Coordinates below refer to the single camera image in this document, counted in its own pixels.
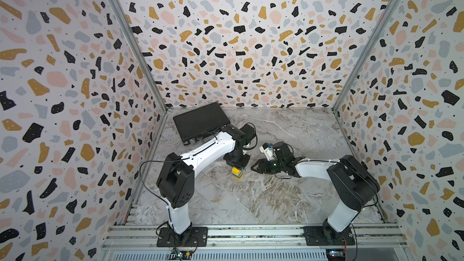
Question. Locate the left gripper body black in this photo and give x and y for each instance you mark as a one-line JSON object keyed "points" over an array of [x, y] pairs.
{"points": [[239, 161]]}

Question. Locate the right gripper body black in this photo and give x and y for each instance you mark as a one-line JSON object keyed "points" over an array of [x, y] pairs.
{"points": [[271, 167]]}

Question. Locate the large yellow lego brick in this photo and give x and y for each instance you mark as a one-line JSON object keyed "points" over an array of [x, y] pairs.
{"points": [[236, 171]]}

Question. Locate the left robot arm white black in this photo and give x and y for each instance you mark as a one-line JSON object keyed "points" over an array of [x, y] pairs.
{"points": [[176, 181]]}

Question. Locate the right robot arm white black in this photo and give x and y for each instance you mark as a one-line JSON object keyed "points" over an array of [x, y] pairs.
{"points": [[353, 183]]}

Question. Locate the black briefcase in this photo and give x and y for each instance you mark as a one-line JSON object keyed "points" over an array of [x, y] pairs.
{"points": [[194, 125]]}

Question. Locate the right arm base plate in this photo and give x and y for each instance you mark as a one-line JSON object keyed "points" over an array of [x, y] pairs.
{"points": [[327, 236]]}

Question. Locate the aluminium mounting rail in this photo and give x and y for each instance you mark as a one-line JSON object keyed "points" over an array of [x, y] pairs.
{"points": [[365, 242]]}

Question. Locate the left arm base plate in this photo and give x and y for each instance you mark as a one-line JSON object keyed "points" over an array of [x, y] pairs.
{"points": [[183, 236]]}

